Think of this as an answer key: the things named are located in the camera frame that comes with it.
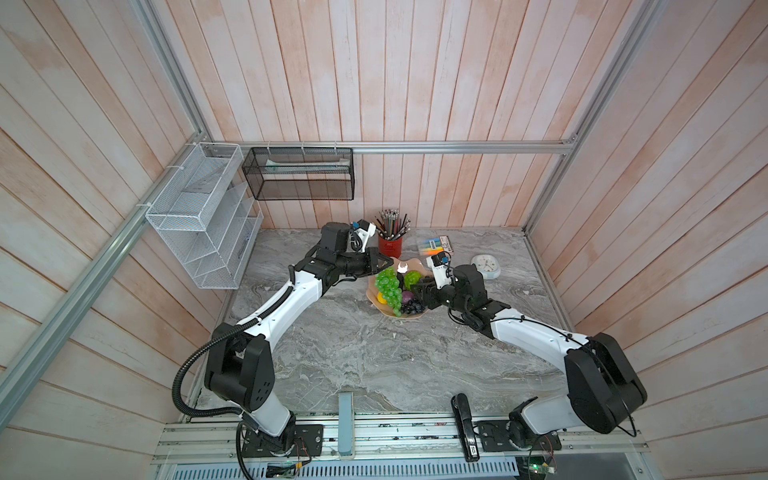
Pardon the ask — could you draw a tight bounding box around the pink scalloped fruit bowl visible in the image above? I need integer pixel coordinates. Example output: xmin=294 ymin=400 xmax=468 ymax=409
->
xmin=366 ymin=258 xmax=431 ymax=319

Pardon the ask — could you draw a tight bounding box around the bright green bumpy fake fruit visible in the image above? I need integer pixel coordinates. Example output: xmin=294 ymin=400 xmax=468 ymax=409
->
xmin=403 ymin=270 xmax=423 ymax=291

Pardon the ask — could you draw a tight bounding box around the white wire mesh shelf rack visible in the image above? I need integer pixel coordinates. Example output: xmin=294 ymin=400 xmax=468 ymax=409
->
xmin=146 ymin=142 xmax=264 ymax=290

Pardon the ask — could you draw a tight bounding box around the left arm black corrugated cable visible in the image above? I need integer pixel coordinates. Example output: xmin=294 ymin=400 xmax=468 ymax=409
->
xmin=171 ymin=281 xmax=298 ymax=418

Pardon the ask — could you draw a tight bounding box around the green fake grape bunch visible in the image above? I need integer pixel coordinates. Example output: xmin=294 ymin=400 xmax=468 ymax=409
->
xmin=374 ymin=267 xmax=403 ymax=317

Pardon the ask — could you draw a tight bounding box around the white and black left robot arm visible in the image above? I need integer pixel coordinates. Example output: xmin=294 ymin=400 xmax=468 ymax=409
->
xmin=204 ymin=220 xmax=393 ymax=437

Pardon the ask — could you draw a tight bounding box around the red metal pencil bucket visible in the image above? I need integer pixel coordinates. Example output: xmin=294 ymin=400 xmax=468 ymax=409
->
xmin=378 ymin=237 xmax=404 ymax=258

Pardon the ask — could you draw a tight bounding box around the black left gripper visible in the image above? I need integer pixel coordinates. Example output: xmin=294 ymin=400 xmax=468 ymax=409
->
xmin=335 ymin=246 xmax=394 ymax=276

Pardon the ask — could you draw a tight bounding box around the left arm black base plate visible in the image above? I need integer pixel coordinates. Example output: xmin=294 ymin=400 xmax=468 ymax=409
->
xmin=241 ymin=424 xmax=324 ymax=460

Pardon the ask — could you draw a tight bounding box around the dark purple fake grape bunch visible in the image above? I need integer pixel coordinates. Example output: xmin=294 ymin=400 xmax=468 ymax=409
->
xmin=400 ymin=298 xmax=426 ymax=316

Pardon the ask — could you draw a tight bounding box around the grey-blue rectangular bar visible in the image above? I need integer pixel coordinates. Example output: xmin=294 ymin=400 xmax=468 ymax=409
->
xmin=337 ymin=392 xmax=355 ymax=458

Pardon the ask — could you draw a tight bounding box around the pack of coloured highlighters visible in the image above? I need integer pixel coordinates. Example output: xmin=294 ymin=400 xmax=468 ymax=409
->
xmin=418 ymin=235 xmax=454 ymax=257

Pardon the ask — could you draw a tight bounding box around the bundle of pencils and pens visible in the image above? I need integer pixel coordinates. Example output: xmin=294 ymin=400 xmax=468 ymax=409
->
xmin=374 ymin=209 xmax=411 ymax=241

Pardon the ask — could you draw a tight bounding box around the black wire mesh basket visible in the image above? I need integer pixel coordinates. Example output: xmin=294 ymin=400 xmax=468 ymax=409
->
xmin=242 ymin=146 xmax=355 ymax=201

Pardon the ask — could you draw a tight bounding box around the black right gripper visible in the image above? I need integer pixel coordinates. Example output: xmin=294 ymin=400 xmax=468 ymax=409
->
xmin=410 ymin=275 xmax=469 ymax=315

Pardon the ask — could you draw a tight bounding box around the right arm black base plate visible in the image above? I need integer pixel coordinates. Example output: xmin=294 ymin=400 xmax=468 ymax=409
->
xmin=475 ymin=420 xmax=562 ymax=452

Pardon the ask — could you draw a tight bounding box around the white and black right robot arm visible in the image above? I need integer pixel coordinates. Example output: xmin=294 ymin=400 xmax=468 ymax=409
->
xmin=415 ymin=257 xmax=648 ymax=447

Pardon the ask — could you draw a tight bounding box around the white and teal alarm clock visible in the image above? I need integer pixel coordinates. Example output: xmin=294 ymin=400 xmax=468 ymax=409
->
xmin=471 ymin=254 xmax=501 ymax=280

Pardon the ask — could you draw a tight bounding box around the black stapler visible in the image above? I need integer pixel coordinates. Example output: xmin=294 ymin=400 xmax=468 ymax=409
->
xmin=451 ymin=393 xmax=480 ymax=463

